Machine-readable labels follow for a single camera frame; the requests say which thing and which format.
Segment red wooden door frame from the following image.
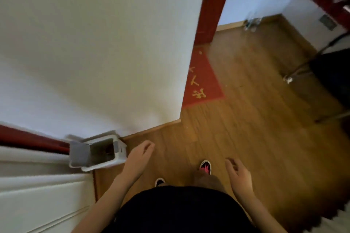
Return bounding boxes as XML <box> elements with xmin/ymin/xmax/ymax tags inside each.
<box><xmin>193</xmin><ymin>0</ymin><xmax>237</xmax><ymax>48</ymax></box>

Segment person's left forearm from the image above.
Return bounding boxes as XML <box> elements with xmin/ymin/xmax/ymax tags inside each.
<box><xmin>71</xmin><ymin>174</ymin><xmax>132</xmax><ymax>233</ymax></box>

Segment red doormat yellow print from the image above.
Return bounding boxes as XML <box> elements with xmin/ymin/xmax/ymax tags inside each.
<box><xmin>182</xmin><ymin>46</ymin><xmax>226</xmax><ymax>109</ymax></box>

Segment white wardrobe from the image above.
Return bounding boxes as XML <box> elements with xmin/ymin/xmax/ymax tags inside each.
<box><xmin>0</xmin><ymin>145</ymin><xmax>96</xmax><ymax>233</ymax></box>

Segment person's right pink-laced shoe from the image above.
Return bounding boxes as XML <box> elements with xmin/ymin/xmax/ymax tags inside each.
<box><xmin>199</xmin><ymin>160</ymin><xmax>213</xmax><ymax>175</ymax></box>

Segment clear green label bottle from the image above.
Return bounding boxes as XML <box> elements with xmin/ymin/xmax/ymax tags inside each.
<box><xmin>250</xmin><ymin>11</ymin><xmax>264</xmax><ymax>33</ymax></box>
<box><xmin>242</xmin><ymin>13</ymin><xmax>252</xmax><ymax>31</ymax></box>

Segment white lidded trash bin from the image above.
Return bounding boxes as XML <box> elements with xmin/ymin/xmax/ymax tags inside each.
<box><xmin>65</xmin><ymin>134</ymin><xmax>128</xmax><ymax>173</ymax></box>

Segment black leather office chair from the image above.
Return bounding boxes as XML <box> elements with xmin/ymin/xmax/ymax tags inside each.
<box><xmin>283</xmin><ymin>32</ymin><xmax>350</xmax><ymax>124</ymax></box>

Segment person's right hand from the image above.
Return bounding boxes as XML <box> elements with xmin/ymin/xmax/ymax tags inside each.
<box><xmin>225</xmin><ymin>158</ymin><xmax>256</xmax><ymax>203</ymax></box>

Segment black shirt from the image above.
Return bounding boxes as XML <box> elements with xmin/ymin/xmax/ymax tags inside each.
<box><xmin>102</xmin><ymin>185</ymin><xmax>260</xmax><ymax>233</ymax></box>

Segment grey wall socket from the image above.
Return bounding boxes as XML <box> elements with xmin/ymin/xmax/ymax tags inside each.
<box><xmin>318</xmin><ymin>13</ymin><xmax>337</xmax><ymax>31</ymax></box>

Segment brown trousers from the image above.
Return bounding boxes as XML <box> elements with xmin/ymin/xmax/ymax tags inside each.
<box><xmin>191</xmin><ymin>171</ymin><xmax>228</xmax><ymax>194</ymax></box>

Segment person's left hand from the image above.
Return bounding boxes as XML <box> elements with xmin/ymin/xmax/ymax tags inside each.
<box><xmin>121</xmin><ymin>140</ymin><xmax>155</xmax><ymax>184</ymax></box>

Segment person's right forearm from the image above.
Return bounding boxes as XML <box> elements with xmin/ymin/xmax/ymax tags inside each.
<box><xmin>240</xmin><ymin>196</ymin><xmax>289</xmax><ymax>233</ymax></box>

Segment red trim strip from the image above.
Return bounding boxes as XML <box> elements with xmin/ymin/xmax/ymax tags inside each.
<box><xmin>0</xmin><ymin>123</ymin><xmax>70</xmax><ymax>155</ymax></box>

